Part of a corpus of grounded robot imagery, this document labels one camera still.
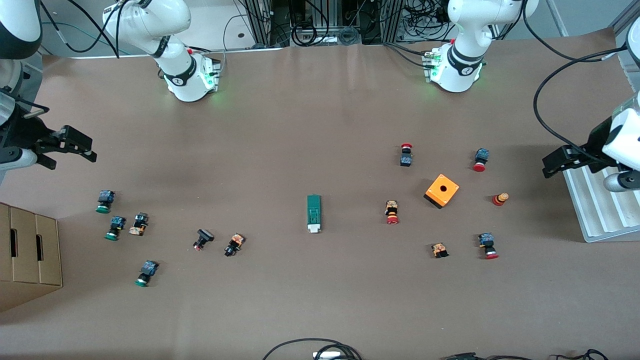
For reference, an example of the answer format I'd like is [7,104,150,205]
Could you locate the green circuit board module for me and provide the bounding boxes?
[306,194,322,234]

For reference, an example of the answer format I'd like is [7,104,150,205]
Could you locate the green mushroom button blue block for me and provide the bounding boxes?
[134,259,160,288]
[104,215,127,242]
[95,189,116,215]

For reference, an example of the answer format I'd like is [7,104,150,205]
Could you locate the white ridged plastic tray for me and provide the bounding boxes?
[563,162,640,244]

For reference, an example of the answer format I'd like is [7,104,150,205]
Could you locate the brown cardboard box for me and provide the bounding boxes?
[0,202,64,313]

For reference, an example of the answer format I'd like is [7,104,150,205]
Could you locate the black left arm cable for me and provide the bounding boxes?
[520,0,640,166]

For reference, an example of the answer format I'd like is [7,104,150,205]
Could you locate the black selector switch orange block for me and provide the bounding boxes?
[128,212,150,237]
[223,232,246,258]

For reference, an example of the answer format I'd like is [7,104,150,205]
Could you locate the orange button enclosure box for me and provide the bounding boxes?
[423,173,460,210]

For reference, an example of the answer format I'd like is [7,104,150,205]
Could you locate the black flat-head switch red terminals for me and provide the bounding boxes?
[192,228,215,252]

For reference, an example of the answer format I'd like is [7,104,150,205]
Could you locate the black cables with plug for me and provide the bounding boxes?
[440,348,611,360]

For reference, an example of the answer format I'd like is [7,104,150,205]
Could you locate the aluminium rack with cables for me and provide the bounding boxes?
[235,0,453,48]

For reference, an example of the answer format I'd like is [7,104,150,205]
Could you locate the black cable loop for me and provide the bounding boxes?
[262,338,363,360]

